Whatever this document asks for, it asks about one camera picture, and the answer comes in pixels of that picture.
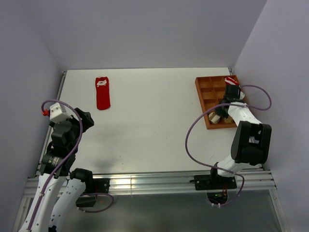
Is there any yellow sock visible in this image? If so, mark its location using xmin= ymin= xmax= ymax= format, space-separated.
xmin=223 ymin=116 xmax=233 ymax=123

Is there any brown striped sock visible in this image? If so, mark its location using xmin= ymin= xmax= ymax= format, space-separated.
xmin=208 ymin=112 xmax=221 ymax=124

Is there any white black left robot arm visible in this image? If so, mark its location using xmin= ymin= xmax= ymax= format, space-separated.
xmin=20 ymin=103 xmax=94 ymax=232

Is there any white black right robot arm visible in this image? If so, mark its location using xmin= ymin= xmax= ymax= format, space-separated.
xmin=209 ymin=85 xmax=272 ymax=189

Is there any red white striped rolled sock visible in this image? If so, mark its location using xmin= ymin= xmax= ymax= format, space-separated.
xmin=224 ymin=76 xmax=239 ymax=86

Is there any wooden compartment tray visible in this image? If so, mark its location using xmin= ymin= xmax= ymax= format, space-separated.
xmin=195 ymin=75 xmax=240 ymax=130

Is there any red sock with white pattern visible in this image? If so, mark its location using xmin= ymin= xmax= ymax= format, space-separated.
xmin=95 ymin=77 xmax=111 ymax=110

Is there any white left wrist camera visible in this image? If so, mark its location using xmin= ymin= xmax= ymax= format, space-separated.
xmin=49 ymin=102 xmax=71 ymax=123

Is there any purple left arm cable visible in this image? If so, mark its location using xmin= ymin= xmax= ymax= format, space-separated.
xmin=25 ymin=99 xmax=114 ymax=232

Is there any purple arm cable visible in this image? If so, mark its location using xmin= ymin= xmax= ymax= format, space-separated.
xmin=25 ymin=99 xmax=114 ymax=232
xmin=185 ymin=84 xmax=273 ymax=206

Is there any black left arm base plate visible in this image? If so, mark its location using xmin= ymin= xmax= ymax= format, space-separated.
xmin=84 ymin=178 xmax=110 ymax=194

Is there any aluminium frame rail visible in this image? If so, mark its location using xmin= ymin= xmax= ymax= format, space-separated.
xmin=23 ymin=169 xmax=277 ymax=198

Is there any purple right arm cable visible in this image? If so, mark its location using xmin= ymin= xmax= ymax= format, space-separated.
xmin=185 ymin=84 xmax=273 ymax=206

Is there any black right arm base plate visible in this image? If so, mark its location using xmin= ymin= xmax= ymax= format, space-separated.
xmin=190 ymin=174 xmax=237 ymax=190

